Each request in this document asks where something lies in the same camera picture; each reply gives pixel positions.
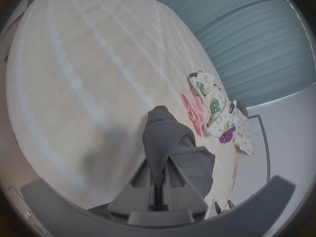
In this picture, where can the pink garment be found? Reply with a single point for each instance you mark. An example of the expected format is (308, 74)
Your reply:
(195, 107)

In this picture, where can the purple satin garment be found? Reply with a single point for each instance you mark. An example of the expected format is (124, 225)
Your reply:
(226, 137)

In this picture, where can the blue-green curtain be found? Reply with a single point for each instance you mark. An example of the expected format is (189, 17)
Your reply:
(246, 46)

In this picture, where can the grey bedside table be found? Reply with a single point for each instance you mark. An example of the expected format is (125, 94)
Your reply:
(243, 110)

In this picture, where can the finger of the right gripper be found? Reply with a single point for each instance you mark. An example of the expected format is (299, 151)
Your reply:
(230, 205)
(217, 208)

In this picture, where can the black T-shirt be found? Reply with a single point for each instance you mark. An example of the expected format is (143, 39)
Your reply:
(172, 137)

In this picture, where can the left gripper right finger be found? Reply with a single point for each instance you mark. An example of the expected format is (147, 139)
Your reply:
(182, 196)

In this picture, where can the white printed pillow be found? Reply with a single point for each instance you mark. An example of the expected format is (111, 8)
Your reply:
(244, 134)

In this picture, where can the white printed pyjama top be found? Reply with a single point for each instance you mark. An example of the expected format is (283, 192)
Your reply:
(217, 107)

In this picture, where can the bed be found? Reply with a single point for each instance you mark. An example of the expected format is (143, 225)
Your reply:
(86, 70)

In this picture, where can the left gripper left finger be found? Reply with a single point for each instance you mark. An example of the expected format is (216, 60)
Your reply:
(133, 194)

